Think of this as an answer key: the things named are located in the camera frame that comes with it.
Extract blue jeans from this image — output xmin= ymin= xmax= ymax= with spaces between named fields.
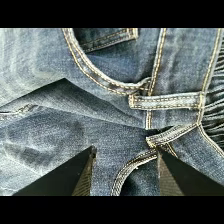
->
xmin=0 ymin=27 xmax=224 ymax=197

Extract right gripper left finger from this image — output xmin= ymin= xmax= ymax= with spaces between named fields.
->
xmin=13 ymin=145 xmax=98 ymax=197

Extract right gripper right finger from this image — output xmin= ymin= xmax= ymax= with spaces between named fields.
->
xmin=156 ymin=148 xmax=224 ymax=197

